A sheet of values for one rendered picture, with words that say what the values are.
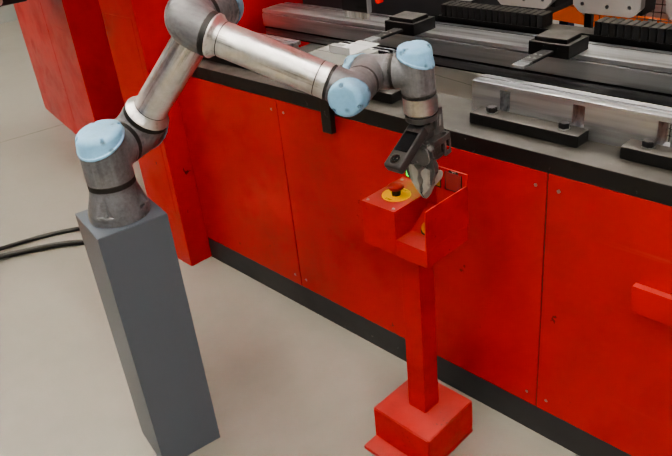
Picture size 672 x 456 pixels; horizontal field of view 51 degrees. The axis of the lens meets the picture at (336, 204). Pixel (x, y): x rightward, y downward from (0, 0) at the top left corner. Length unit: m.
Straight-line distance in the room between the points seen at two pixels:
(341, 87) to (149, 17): 1.43
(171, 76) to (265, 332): 1.19
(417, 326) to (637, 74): 0.85
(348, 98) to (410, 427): 1.01
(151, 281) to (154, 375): 0.29
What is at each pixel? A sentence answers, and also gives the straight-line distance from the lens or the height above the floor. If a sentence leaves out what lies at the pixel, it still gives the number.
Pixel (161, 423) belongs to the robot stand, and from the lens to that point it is 2.12.
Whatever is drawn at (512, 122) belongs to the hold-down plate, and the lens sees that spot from 1.80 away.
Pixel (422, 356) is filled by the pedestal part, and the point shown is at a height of 0.33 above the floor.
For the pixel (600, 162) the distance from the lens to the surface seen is 1.67.
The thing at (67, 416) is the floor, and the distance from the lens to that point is 2.52.
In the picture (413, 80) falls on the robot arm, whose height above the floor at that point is 1.11.
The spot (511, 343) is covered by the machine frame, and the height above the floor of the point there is 0.28.
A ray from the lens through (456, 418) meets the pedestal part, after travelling 2.07.
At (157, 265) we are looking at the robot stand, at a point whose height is 0.64.
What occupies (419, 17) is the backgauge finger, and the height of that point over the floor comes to 1.03.
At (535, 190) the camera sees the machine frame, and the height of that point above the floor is 0.78.
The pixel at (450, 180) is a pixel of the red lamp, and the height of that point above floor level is 0.81.
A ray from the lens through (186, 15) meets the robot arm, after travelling 1.51.
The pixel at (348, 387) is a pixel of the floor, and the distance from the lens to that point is 2.34.
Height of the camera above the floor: 1.58
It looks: 28 degrees down
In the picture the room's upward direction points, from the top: 6 degrees counter-clockwise
